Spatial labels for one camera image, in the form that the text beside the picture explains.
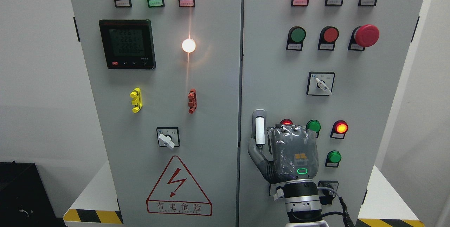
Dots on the red electric hazard warning sign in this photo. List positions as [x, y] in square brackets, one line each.
[178, 192]

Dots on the red lit indicator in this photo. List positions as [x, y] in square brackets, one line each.
[339, 129]
[286, 122]

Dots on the silver cabinet door handle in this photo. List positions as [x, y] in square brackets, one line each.
[258, 127]

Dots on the right red lit indicator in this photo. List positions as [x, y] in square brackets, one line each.
[339, 129]

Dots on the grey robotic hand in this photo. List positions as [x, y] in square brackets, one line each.
[294, 153]

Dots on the red terminal connector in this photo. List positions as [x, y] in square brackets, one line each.
[192, 101]

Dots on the bottom white selector switch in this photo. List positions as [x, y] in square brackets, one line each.
[276, 191]

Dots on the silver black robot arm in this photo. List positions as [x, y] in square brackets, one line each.
[302, 204]

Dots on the left grey cabinet door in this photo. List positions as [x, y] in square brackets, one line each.
[208, 137]

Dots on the middle green indicator light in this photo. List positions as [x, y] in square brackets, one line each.
[314, 125]

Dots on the green push button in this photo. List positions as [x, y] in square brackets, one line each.
[333, 159]
[295, 39]

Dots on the black digital power meter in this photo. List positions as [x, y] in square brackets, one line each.
[128, 44]

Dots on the white platform with hazard stripes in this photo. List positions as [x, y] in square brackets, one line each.
[97, 205]

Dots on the green push button upper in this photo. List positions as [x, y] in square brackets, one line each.
[295, 39]

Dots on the black rotary selector switch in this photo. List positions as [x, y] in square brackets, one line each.
[326, 197]

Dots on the left red lit indicator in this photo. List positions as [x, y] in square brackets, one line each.
[286, 122]

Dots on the red emergency stop button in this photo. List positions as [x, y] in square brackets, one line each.
[363, 36]

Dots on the upper right white selector switch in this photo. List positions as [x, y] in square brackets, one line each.
[320, 83]

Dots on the yellow terminal connector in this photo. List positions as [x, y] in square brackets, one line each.
[136, 100]

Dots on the lower right green push button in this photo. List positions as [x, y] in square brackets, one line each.
[333, 159]

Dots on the white lit indicator light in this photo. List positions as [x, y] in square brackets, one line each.
[188, 45]

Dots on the red push button upper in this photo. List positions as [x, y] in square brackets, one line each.
[327, 38]

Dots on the grey cabinet door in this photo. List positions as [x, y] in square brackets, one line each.
[276, 80]
[208, 137]

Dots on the left door white selector switch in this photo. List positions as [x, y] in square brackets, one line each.
[168, 137]

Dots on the black box lower left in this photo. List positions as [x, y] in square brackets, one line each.
[23, 199]

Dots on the right grey cabinet door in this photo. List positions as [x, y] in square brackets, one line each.
[276, 80]

